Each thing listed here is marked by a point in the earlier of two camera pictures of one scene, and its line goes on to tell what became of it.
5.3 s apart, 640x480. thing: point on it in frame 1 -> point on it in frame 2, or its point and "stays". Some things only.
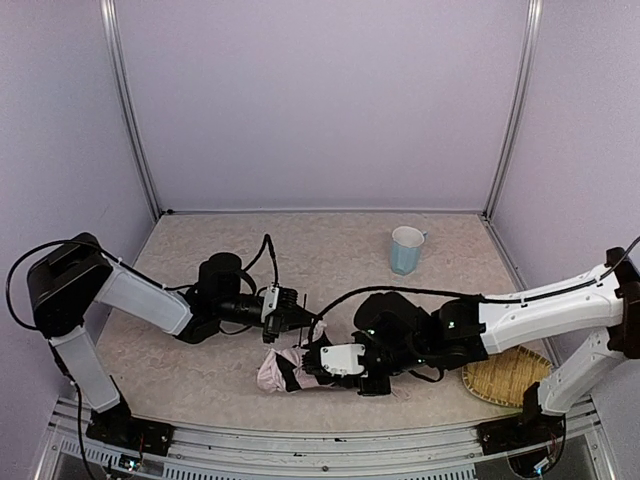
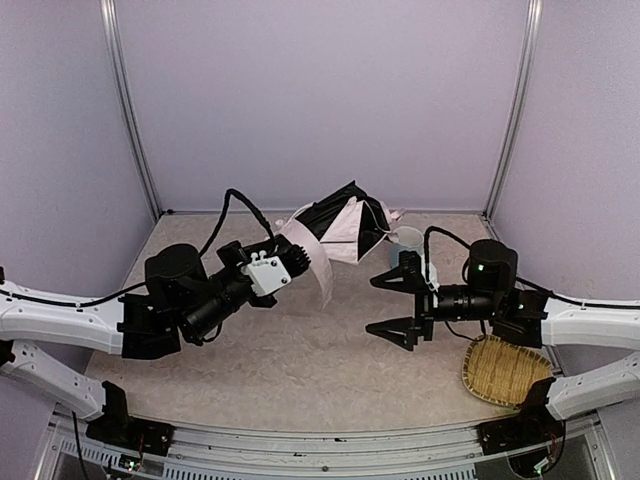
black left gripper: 275,322 -> 279,248
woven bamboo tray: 504,377 stays
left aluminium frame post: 109,9 stays
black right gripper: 310,360 -> 421,306
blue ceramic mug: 405,249 stays
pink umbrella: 282,368 -> 345,227
